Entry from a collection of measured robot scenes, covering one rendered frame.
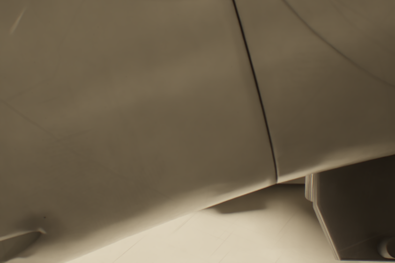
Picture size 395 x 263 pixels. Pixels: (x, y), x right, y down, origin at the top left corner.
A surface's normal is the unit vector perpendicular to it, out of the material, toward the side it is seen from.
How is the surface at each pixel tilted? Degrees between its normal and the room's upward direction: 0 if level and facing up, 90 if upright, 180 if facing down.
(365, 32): 98
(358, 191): 65
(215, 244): 0
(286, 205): 0
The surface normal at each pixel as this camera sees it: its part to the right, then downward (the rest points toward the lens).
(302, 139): 0.19, 0.77
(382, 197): -0.06, -0.16
